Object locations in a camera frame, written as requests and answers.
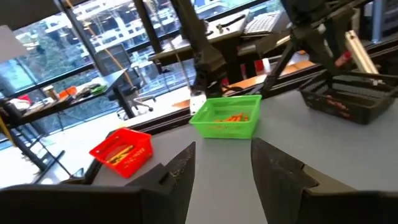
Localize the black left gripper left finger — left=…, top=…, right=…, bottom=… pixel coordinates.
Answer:
left=0, top=141, right=197, bottom=224

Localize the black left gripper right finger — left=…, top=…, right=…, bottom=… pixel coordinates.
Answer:
left=250, top=138, right=398, bottom=224

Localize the red plastic basket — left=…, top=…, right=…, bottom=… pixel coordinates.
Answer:
left=88, top=127, right=154, bottom=179

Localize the green plastic basket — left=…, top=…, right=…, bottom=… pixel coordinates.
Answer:
left=189, top=94, right=263, bottom=140

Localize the red crayon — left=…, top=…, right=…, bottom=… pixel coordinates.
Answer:
left=325, top=95, right=351, bottom=118

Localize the wooden side board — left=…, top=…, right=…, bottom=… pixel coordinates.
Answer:
left=172, top=60, right=318, bottom=110

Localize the black plastic basket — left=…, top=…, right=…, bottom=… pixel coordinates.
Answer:
left=299, top=70, right=398, bottom=126

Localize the green desk object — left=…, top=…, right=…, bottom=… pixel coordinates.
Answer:
left=89, top=83, right=109, bottom=96

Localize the black cluttered desk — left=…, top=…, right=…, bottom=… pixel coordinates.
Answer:
left=0, top=68, right=127, bottom=131

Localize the orange desk object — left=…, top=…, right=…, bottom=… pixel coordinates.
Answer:
left=58, top=86, right=78, bottom=100

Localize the grey office chair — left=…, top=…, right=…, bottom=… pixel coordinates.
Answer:
left=94, top=43, right=157, bottom=121

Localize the black floor stand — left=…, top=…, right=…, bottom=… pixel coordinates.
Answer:
left=6, top=124, right=66, bottom=184

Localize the paper cup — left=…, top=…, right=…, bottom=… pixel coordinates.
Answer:
left=42, top=85, right=59, bottom=101

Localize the aluminium extrusion bar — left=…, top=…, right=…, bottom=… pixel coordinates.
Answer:
left=344, top=29, right=379, bottom=75

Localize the grey desk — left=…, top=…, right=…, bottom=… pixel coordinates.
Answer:
left=148, top=7, right=293, bottom=63

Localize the grey keyboard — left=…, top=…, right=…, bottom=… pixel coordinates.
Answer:
left=243, top=11, right=284, bottom=35

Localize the black desk tool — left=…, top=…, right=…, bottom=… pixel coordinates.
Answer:
left=216, top=14, right=246, bottom=30

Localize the white paper sign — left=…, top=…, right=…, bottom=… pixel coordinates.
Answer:
left=0, top=24, right=28, bottom=65

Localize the black frame strut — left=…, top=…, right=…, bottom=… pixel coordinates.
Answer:
left=248, top=0, right=355, bottom=97

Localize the yellow hanging cable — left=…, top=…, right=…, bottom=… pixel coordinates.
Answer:
left=67, top=0, right=131, bottom=88

